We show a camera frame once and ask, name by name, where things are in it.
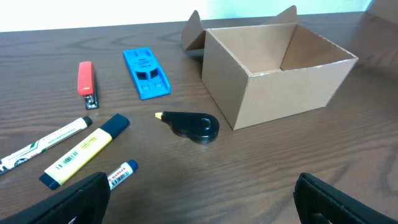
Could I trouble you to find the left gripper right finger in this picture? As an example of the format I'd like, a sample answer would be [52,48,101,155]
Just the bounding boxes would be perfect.
[294,172,397,224]

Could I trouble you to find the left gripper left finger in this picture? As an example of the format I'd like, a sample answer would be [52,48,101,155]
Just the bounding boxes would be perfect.
[1,172,111,224]

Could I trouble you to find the blue capped white marker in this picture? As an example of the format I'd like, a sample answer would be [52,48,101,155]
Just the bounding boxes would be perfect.
[107,159,138,190]

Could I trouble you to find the yellow highlighter with dark cap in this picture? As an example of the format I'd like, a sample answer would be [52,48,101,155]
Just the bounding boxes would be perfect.
[39,113,130,190]

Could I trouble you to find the red stapler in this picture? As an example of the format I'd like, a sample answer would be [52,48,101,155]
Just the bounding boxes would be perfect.
[77,61,100,110]

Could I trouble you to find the black correction tape dispenser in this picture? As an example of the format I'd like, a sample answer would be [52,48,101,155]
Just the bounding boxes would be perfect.
[155,111,220,144]

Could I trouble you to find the brown cardboard box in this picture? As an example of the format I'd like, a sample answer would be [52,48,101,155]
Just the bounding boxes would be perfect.
[181,6,358,129]

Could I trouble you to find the black capped white marker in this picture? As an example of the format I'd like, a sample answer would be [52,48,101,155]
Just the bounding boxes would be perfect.
[1,116,93,175]

